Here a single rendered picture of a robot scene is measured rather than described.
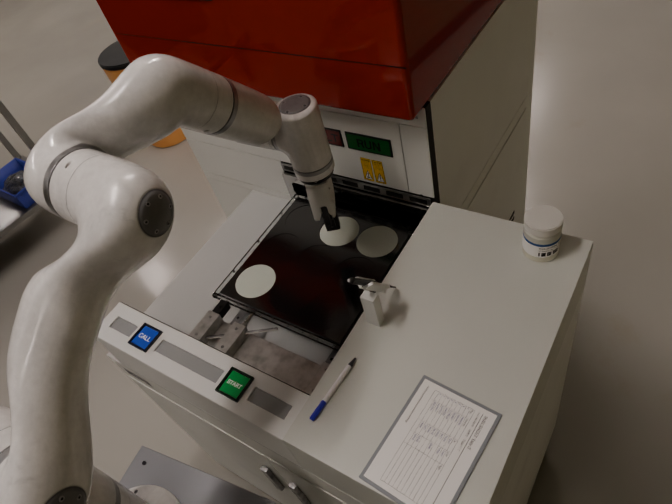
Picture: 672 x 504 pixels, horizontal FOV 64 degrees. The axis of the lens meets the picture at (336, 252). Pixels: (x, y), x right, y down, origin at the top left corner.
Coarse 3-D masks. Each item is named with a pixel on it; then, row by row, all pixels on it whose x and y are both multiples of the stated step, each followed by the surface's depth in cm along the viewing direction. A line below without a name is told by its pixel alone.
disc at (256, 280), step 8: (248, 272) 131; (256, 272) 131; (264, 272) 130; (272, 272) 130; (240, 280) 130; (248, 280) 130; (256, 280) 129; (264, 280) 129; (272, 280) 128; (240, 288) 129; (248, 288) 128; (256, 288) 128; (264, 288) 127; (248, 296) 126; (256, 296) 126
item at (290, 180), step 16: (288, 176) 146; (304, 192) 151; (336, 192) 140; (352, 192) 136; (368, 192) 135; (352, 208) 142; (400, 208) 131; (416, 208) 128; (400, 224) 136; (416, 224) 134
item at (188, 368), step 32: (128, 320) 121; (128, 352) 115; (160, 352) 114; (192, 352) 112; (160, 384) 123; (192, 384) 107; (256, 384) 103; (224, 416) 109; (256, 416) 99; (288, 416) 98; (288, 448) 98
